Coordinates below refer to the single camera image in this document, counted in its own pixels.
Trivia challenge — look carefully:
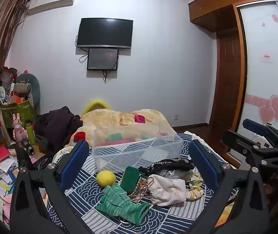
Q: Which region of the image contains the yellow patterned scrunchie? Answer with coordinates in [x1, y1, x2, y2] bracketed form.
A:
[187, 173, 204, 201]

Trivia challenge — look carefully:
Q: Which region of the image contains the yellow felt ball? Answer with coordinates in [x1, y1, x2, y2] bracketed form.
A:
[96, 170, 116, 188]

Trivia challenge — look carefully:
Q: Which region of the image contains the green knitted sock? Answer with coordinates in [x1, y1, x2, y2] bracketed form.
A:
[96, 183, 150, 227]

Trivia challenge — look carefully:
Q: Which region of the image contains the white cloth pouch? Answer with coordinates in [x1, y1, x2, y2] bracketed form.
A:
[147, 174, 189, 207]

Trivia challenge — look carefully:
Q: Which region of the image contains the black lace garment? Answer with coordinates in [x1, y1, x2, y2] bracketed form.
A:
[138, 157, 195, 176]

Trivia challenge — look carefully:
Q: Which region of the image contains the green yellow sponge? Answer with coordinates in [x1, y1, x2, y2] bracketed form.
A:
[120, 166, 140, 194]

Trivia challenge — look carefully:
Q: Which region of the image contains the clear plastic storage bin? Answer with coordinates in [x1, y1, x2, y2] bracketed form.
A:
[91, 122, 183, 173]

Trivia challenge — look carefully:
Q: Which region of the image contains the orange string cord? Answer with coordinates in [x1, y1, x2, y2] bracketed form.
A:
[130, 178, 156, 203]

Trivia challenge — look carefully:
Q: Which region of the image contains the black flashlight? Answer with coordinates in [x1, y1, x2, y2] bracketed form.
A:
[21, 139, 35, 155]

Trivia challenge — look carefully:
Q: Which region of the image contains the pink rabbit toy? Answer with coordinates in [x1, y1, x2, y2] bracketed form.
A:
[12, 113, 28, 143]

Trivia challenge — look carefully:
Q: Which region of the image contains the green bottle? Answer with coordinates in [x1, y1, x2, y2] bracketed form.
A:
[25, 123, 35, 145]

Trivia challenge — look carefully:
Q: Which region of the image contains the dark purple clothing pile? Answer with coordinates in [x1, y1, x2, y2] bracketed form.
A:
[33, 106, 83, 153]

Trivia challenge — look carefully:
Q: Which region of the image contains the white sliding wardrobe door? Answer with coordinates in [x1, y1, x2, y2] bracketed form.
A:
[238, 1, 278, 129]

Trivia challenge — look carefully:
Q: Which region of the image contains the green cardboard box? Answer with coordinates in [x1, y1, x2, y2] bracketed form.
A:
[1, 100, 36, 128]

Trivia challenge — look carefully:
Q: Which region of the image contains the beige patchwork fleece blanket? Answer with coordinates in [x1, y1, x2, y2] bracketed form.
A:
[69, 109, 176, 147]

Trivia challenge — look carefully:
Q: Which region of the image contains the grey green neck pillow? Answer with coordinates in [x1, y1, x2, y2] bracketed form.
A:
[17, 73, 41, 113]

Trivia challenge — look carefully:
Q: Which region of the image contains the yellow fuzzy cushion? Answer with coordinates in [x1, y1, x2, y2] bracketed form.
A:
[81, 99, 109, 116]

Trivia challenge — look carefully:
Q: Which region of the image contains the wooden wardrobe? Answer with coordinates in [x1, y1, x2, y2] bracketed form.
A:
[188, 0, 278, 149]

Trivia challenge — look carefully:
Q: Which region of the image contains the white air conditioner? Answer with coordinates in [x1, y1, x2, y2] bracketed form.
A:
[28, 0, 74, 15]

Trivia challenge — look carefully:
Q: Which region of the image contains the small wall monitor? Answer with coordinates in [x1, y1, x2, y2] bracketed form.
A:
[87, 48, 119, 71]

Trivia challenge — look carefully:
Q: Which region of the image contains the wall mounted black television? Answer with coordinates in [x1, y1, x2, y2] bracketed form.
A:
[76, 18, 133, 49]

